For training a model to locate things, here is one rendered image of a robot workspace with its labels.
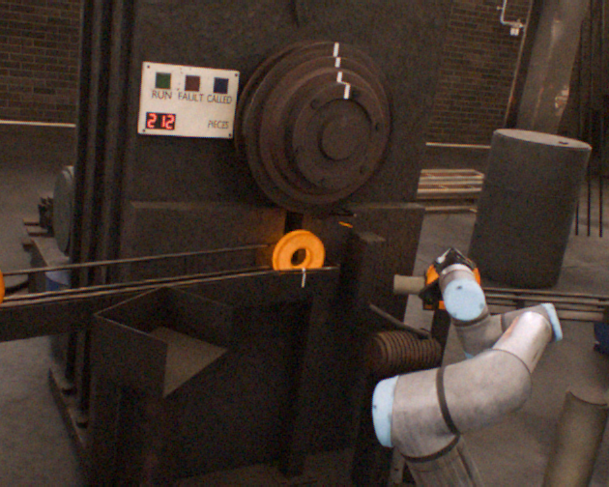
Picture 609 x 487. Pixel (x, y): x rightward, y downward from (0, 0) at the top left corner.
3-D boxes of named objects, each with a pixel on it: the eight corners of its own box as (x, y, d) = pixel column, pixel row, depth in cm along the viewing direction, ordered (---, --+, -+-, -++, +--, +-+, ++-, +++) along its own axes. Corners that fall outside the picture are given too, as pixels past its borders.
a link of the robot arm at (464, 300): (453, 329, 179) (439, 292, 177) (448, 311, 191) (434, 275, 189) (492, 316, 177) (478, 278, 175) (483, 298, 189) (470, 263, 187)
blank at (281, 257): (268, 240, 216) (273, 243, 213) (315, 223, 222) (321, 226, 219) (276, 287, 223) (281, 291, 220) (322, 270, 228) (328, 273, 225)
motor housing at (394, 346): (338, 476, 246) (364, 326, 231) (393, 465, 257) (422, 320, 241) (360, 501, 236) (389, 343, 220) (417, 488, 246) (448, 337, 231)
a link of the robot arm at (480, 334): (512, 362, 179) (495, 316, 176) (466, 372, 184) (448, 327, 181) (515, 343, 187) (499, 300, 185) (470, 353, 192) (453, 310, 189)
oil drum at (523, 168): (446, 258, 501) (473, 124, 476) (512, 255, 530) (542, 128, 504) (507, 291, 452) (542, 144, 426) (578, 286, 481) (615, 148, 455)
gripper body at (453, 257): (474, 261, 204) (480, 274, 192) (452, 284, 206) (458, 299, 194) (451, 243, 203) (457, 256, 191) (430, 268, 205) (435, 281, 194)
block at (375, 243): (336, 301, 240) (348, 229, 233) (357, 300, 244) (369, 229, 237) (354, 314, 231) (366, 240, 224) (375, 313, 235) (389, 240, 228)
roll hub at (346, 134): (277, 184, 201) (292, 76, 192) (365, 186, 214) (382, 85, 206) (287, 189, 196) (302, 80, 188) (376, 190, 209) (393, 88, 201)
